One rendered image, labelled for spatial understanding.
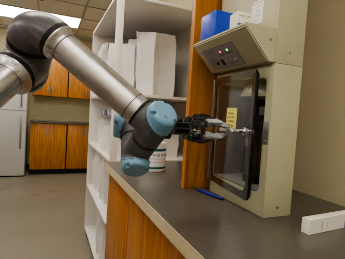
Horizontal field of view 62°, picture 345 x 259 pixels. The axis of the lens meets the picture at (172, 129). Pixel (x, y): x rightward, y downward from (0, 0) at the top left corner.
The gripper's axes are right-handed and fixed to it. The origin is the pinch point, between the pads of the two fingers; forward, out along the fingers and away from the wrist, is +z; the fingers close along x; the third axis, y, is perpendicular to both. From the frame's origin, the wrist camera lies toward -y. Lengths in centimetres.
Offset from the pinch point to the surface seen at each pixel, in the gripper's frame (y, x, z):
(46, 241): -193, -120, -81
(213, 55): -11.6, 25.9, -0.9
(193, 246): 25.5, -26.0, -17.2
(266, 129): 8.8, 1.1, 9.8
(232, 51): -0.6, 25.3, 1.4
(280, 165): 9.3, -9.7, 15.3
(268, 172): 10.0, -11.8, 10.9
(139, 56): -117, 42, -14
